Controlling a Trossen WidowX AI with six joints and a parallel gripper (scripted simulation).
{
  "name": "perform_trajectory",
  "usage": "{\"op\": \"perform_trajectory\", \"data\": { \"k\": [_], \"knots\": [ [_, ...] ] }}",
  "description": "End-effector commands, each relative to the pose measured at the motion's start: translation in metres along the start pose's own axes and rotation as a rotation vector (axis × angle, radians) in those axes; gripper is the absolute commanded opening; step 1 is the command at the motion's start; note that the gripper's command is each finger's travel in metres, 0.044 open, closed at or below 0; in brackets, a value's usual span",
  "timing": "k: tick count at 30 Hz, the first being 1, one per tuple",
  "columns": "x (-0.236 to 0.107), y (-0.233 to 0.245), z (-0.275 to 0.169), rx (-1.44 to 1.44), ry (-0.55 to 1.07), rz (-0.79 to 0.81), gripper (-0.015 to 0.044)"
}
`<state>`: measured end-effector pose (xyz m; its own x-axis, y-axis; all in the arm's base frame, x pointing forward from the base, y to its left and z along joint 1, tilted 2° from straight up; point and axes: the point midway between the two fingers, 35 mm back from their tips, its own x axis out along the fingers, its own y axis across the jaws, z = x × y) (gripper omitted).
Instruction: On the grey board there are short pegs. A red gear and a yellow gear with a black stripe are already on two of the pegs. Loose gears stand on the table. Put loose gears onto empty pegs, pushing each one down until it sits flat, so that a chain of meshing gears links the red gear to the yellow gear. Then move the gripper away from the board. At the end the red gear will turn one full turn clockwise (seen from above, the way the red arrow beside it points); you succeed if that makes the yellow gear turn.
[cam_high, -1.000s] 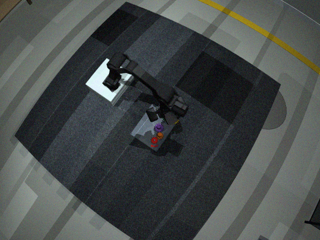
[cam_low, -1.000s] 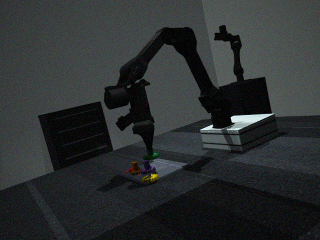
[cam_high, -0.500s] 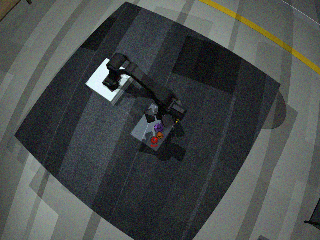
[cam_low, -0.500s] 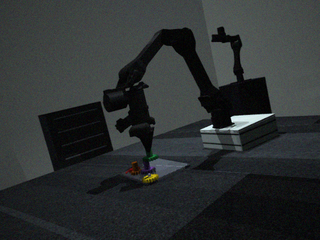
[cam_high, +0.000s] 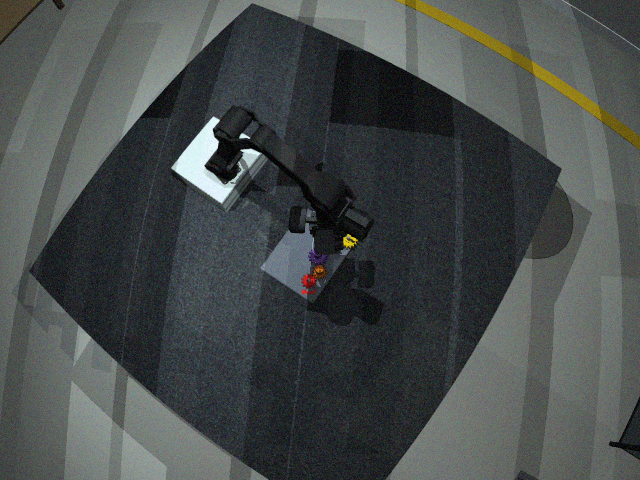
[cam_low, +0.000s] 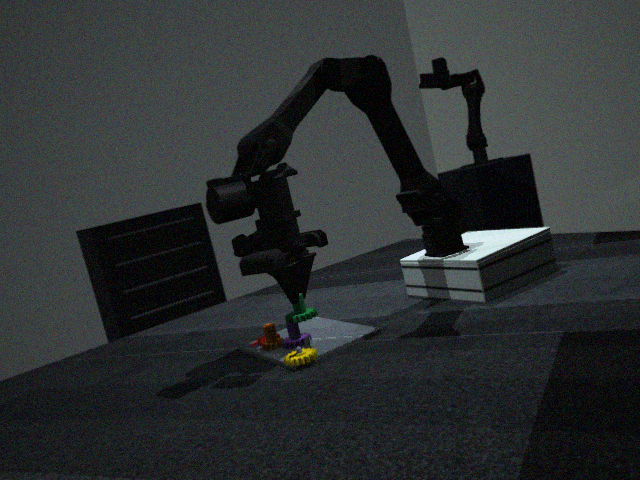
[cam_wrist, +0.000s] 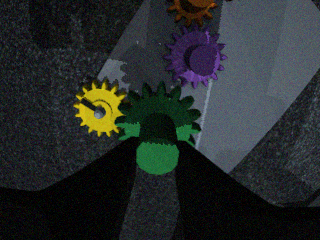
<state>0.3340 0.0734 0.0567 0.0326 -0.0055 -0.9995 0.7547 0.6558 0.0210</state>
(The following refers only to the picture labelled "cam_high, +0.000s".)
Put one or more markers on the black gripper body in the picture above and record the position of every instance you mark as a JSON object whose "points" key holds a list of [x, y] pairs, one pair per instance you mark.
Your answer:
{"points": [[298, 219]]}

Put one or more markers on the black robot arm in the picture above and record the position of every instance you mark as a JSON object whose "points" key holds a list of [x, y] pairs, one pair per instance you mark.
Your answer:
{"points": [[323, 190]]}

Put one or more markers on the purple gear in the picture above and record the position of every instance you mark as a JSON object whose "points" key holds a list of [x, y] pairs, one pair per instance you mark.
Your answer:
{"points": [[317, 259]]}

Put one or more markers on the yellow gear with black stripe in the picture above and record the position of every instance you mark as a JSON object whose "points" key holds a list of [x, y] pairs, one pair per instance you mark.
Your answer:
{"points": [[351, 242]]}

